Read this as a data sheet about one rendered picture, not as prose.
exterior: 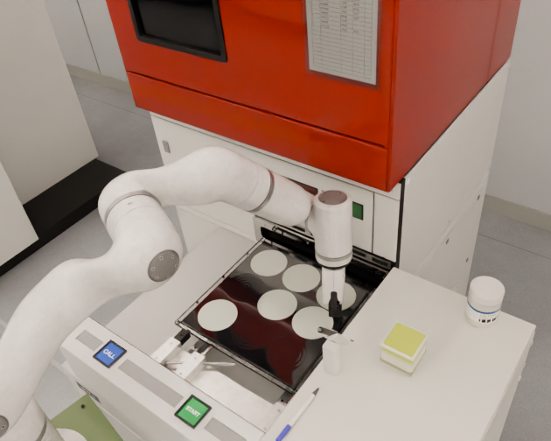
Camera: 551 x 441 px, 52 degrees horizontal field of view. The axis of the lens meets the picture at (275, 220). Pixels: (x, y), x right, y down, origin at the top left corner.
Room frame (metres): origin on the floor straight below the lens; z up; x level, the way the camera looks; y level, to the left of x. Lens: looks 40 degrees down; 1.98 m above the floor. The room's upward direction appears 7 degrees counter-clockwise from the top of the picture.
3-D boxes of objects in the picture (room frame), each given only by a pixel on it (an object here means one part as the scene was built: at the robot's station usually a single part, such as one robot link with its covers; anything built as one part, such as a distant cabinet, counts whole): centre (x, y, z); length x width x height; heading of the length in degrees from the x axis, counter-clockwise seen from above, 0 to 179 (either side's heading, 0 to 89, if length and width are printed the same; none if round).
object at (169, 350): (0.84, 0.30, 0.89); 0.08 x 0.03 x 0.03; 139
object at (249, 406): (0.73, 0.18, 0.87); 0.36 x 0.08 x 0.03; 49
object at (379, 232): (1.24, 0.02, 1.02); 0.82 x 0.03 x 0.40; 49
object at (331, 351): (0.70, -0.09, 1.03); 0.06 x 0.04 x 0.13; 139
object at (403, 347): (0.69, -0.23, 1.00); 0.07 x 0.07 x 0.07; 49
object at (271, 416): (0.62, 0.06, 0.89); 0.08 x 0.03 x 0.03; 139
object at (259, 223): (1.11, -0.11, 0.89); 0.44 x 0.02 x 0.10; 49
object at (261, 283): (0.94, 0.02, 0.90); 0.34 x 0.34 x 0.01; 49
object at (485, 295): (0.78, -0.43, 1.01); 0.07 x 0.07 x 0.10
